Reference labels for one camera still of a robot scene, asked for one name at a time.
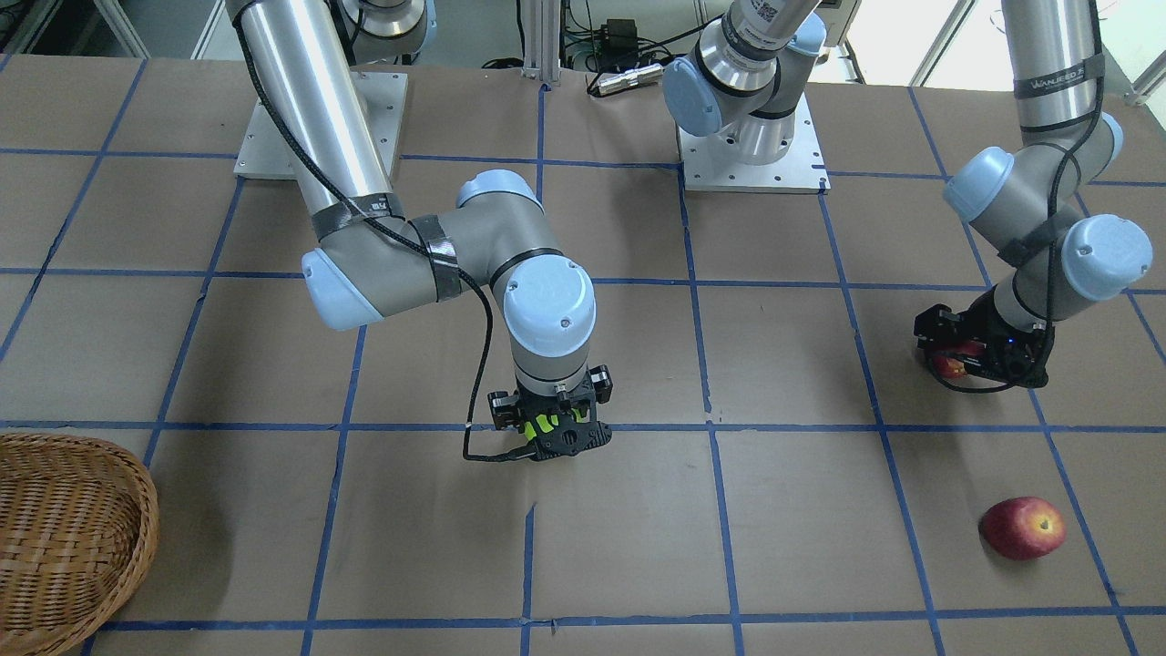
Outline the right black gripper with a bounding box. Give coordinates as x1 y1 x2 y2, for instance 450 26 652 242
489 365 613 461

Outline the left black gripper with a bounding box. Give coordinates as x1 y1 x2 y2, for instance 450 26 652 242
915 292 1055 385

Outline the green apple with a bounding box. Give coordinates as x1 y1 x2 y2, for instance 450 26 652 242
521 408 588 440

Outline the dark red apple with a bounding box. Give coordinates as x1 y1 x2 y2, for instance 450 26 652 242
925 341 986 379

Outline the red yellow apple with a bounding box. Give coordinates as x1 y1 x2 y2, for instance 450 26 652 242
978 496 1067 560

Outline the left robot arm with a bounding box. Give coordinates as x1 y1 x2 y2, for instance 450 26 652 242
662 1 1153 394

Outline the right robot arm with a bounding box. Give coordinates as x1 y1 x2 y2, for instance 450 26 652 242
229 1 613 463

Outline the wicker basket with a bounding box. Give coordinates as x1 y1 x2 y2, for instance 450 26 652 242
1 432 161 655

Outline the black power adapter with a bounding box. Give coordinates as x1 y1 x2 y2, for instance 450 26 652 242
597 17 639 58

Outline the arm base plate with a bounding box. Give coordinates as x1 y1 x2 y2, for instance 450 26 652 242
233 71 409 179
676 96 833 193

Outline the aluminium frame post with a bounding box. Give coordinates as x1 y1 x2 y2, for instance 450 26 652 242
517 0 562 87

